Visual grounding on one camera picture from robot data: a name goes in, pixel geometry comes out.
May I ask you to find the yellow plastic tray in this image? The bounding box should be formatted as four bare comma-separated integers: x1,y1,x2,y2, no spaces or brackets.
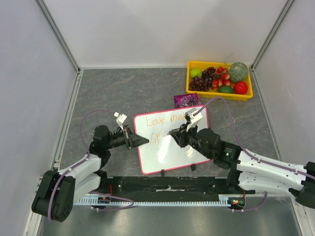
186,61,253,101

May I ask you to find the green apple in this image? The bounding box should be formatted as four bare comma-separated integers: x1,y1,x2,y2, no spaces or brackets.
190,68,202,78

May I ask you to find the red apple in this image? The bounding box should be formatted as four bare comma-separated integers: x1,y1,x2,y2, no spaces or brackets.
233,81,248,95

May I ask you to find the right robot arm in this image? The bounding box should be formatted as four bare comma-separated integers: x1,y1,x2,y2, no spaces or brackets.
169,125,315,208

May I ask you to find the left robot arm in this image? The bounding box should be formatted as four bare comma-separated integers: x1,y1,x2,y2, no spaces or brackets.
31,125,149,222

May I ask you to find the green netted melon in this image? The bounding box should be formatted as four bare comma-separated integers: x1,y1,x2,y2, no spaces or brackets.
228,62,249,83

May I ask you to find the red peach cluster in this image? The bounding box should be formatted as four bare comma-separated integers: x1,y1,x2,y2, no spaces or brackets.
211,66,234,91

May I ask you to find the green mango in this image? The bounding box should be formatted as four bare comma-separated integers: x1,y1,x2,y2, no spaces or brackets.
218,86,234,94

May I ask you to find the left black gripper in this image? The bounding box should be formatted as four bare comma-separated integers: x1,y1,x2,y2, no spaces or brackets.
105,125,148,149

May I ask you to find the light blue cable duct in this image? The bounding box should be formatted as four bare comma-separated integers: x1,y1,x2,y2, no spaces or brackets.
74,194,244,207

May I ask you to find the purple snack bag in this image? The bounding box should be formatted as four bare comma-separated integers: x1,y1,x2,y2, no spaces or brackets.
174,93,201,108

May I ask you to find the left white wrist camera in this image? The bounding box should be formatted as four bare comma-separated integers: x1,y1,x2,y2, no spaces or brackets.
114,112,127,130

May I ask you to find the dark purple grape bunch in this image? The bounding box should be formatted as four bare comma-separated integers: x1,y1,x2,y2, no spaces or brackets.
189,67,216,92

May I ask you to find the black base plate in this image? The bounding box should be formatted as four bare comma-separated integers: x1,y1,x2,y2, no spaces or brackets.
92,177,255,202

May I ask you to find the pink framed whiteboard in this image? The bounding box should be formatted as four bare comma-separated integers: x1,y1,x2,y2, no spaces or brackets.
133,107,209,175

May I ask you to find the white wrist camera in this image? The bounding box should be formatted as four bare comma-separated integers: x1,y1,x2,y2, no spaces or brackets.
185,108,203,132
114,112,127,130

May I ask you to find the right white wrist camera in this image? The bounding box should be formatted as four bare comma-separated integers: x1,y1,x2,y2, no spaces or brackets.
185,108,203,132

